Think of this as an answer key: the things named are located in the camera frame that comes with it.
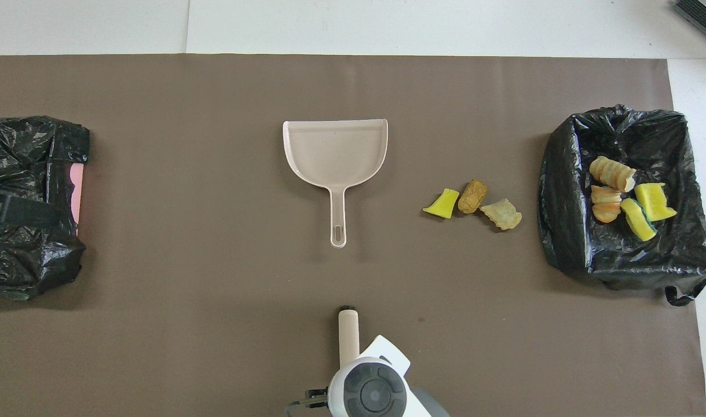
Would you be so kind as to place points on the pink plastic bin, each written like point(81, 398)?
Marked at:
point(77, 191)

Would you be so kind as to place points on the beige plastic dustpan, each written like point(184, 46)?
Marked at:
point(335, 153)

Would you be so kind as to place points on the yellow green scouring sponge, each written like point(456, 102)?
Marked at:
point(638, 220)

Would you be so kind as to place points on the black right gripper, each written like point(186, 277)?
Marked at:
point(317, 398)

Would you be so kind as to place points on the yellow wavy sponge piece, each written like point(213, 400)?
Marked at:
point(654, 200)

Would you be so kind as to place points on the greenish striped croissant piece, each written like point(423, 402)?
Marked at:
point(612, 172)

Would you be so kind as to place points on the yellow wedge sponge piece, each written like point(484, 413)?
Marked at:
point(443, 204)

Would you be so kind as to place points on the black ribbed device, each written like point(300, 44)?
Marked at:
point(703, 14)

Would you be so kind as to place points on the pale pastry piece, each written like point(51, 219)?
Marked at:
point(503, 214)

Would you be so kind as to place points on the black bag lined open bin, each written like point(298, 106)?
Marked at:
point(619, 260)

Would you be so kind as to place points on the brown bread roll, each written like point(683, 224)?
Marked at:
point(473, 195)

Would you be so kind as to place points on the orange striped croissant piece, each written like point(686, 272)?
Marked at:
point(606, 205)

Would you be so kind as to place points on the crumpled black trash bag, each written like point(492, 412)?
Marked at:
point(22, 260)

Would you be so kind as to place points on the beige hand brush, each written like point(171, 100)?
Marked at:
point(348, 336)

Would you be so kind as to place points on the brown paper table mat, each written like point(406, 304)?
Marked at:
point(214, 289)

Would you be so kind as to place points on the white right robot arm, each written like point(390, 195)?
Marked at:
point(376, 394)

